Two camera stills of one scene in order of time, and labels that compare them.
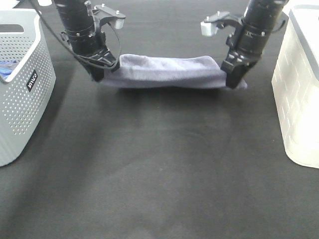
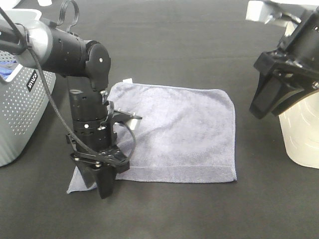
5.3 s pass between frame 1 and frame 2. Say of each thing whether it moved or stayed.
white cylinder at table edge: stayed
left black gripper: moved
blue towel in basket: stayed
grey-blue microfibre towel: moved
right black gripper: moved
